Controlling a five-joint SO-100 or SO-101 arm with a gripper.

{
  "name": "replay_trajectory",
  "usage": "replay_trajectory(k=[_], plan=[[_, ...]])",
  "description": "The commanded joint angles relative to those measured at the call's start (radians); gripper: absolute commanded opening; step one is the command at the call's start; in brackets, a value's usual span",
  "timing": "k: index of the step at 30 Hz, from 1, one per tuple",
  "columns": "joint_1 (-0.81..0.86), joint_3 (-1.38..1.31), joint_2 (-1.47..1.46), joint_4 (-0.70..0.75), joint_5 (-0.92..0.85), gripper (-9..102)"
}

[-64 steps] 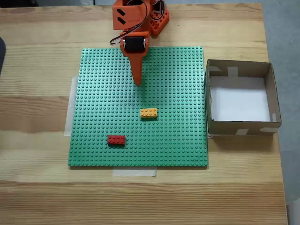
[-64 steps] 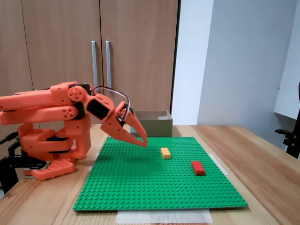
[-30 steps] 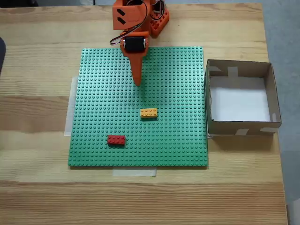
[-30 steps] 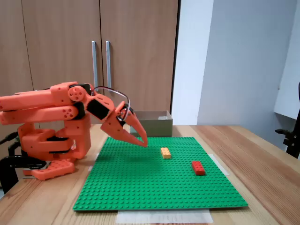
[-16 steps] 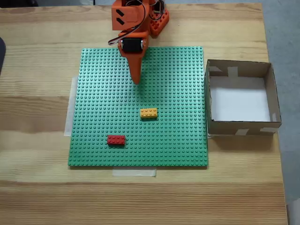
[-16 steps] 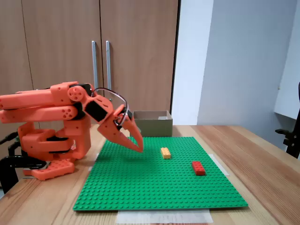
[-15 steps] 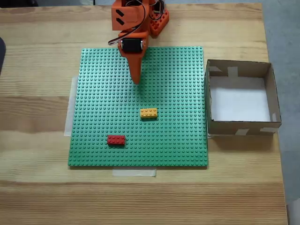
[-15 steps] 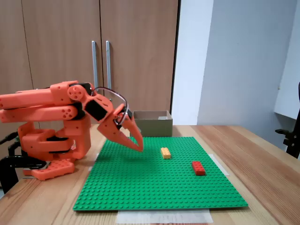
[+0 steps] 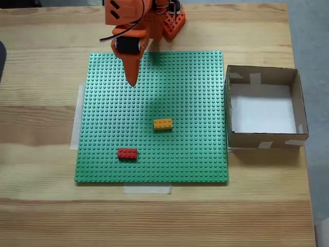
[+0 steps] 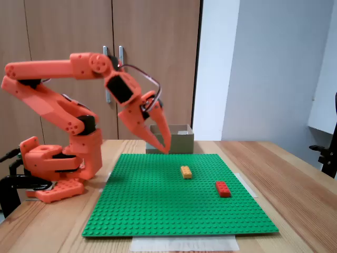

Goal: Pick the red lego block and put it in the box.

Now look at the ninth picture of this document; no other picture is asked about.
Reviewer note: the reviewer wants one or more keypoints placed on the red lego block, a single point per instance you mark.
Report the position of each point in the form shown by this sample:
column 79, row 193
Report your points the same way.
column 127, row 154

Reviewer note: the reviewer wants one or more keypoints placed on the yellow lego block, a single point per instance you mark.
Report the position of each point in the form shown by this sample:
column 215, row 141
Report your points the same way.
column 163, row 124

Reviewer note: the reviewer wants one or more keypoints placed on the short masking tape strip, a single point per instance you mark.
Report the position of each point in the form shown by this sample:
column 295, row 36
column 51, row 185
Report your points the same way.
column 146, row 189

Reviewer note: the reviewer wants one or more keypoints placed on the black rounded object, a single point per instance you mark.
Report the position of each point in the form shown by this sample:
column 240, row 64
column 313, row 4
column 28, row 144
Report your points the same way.
column 2, row 61

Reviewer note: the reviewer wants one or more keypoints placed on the long masking tape strip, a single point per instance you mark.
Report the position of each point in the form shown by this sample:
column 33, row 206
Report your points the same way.
column 74, row 128

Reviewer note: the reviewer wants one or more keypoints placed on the green lego baseplate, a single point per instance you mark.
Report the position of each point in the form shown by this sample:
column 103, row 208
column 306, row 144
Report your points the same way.
column 115, row 115

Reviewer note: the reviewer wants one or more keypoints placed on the open cardboard box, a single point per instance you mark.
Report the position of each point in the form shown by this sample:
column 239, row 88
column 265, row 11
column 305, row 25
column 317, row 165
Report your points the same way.
column 267, row 141

